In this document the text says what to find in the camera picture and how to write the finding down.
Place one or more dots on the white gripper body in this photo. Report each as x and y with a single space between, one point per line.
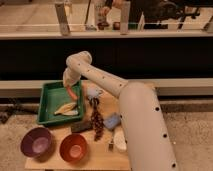
70 77

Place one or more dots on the red orange pepper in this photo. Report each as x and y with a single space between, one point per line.
71 93

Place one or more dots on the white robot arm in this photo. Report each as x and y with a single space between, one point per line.
148 144

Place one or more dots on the green plastic tray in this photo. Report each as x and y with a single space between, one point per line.
53 96

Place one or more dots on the light blue cloth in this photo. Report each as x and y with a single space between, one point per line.
93 92

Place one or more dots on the dark brown grape bunch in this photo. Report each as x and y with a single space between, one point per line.
96 119

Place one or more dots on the blue sponge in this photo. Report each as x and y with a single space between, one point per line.
112 121

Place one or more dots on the red orange bowl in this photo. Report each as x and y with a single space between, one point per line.
73 148

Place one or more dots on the purple bowl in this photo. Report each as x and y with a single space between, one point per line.
36 142

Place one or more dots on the white cup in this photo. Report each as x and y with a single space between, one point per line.
119 141

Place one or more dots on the metal fork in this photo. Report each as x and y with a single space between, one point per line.
111 143

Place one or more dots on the grey post left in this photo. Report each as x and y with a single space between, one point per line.
62 19

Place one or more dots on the grey post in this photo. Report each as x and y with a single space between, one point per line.
125 9
62 19

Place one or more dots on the grey post right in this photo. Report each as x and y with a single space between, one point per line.
125 9

